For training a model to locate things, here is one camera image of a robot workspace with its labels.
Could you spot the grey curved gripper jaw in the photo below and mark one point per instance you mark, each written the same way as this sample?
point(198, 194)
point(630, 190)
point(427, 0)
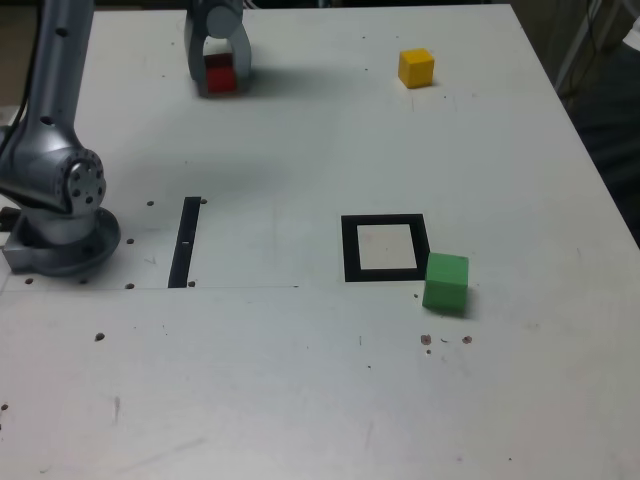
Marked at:
point(195, 55)
point(242, 60)

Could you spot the red cube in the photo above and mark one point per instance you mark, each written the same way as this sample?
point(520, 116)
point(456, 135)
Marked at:
point(220, 80)

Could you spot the yellow cube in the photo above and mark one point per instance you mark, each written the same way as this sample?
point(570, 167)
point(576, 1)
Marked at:
point(416, 70)

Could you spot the green cube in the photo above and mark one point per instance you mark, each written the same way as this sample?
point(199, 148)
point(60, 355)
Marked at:
point(445, 287)

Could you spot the black tape square outline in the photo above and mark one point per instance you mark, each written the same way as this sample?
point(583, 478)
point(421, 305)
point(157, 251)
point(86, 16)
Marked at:
point(350, 250)

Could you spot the black tape strip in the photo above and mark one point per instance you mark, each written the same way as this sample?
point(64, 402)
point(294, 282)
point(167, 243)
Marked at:
point(182, 250)

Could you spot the person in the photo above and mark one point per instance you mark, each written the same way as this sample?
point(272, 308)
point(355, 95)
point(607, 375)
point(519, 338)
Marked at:
point(615, 130)

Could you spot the white metal frame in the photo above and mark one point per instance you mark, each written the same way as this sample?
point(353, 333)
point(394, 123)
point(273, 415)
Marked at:
point(580, 35)

